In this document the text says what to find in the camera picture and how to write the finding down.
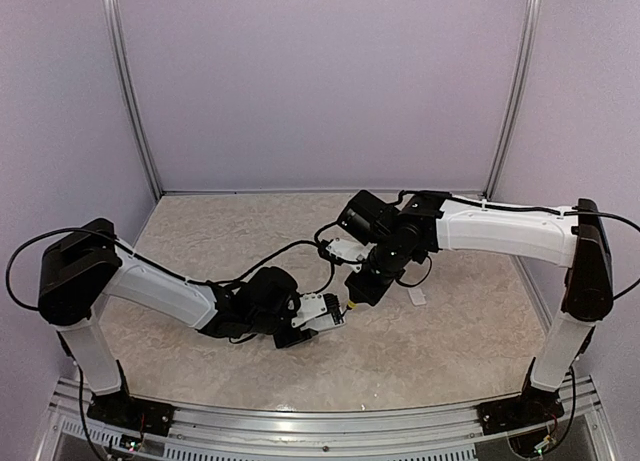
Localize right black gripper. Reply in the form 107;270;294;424
343;236;409;306

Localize white remote control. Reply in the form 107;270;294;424
317;308;345;331

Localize white battery cover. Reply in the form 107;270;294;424
408;288;427;306

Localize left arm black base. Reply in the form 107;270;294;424
87;361;176;437

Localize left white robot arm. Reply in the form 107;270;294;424
38;218;327;426

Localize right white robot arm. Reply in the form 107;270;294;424
337;190;614;425

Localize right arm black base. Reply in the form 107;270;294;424
476;362;565;435

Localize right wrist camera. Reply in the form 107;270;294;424
315;190;399;273

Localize front aluminium rail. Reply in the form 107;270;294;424
31;377;620;460

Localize right aluminium frame post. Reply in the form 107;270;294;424
483;0;542;199

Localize aluminium frame post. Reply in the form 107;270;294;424
483;0;542;199
102;0;164;202

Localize left aluminium frame post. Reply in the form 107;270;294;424
102;0;164;202

